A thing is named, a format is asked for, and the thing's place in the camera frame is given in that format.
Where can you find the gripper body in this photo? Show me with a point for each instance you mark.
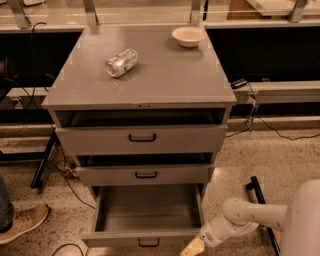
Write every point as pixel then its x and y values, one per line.
pixel 209 236

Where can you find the grey bottom drawer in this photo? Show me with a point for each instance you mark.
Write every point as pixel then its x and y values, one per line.
pixel 146 216

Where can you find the grey drawer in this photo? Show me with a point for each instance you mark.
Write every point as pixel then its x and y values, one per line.
pixel 142 140
pixel 146 216
pixel 144 175

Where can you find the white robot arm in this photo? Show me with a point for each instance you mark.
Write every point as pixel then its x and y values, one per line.
pixel 298 221

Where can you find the grey middle drawer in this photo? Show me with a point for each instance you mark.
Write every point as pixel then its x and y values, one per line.
pixel 144 175

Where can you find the grey top drawer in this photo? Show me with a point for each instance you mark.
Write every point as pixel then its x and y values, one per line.
pixel 142 140

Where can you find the grey drawer cabinet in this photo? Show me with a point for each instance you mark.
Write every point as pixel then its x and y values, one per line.
pixel 169 86

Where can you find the black metal stand leg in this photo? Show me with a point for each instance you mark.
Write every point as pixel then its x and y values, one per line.
pixel 255 186

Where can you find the small black device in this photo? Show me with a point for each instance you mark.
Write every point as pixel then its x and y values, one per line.
pixel 238 84

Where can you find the black table leg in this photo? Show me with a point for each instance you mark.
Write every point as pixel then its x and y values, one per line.
pixel 36 182

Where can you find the tan shoe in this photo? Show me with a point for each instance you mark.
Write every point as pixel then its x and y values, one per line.
pixel 23 222

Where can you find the blue jeans leg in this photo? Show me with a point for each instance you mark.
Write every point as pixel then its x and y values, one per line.
pixel 6 208

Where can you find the crushed silver can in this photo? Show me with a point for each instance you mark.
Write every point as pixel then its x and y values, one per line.
pixel 121 63

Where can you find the white paper bowl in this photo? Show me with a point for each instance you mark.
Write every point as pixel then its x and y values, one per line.
pixel 188 37

